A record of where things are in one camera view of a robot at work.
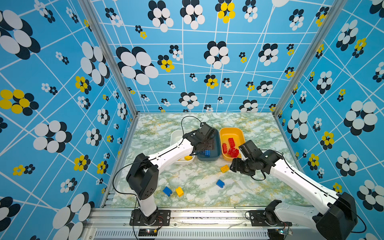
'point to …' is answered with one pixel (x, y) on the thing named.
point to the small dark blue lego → (207, 153)
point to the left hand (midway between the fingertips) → (210, 143)
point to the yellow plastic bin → (238, 136)
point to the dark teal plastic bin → (215, 154)
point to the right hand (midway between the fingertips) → (234, 169)
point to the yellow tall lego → (188, 158)
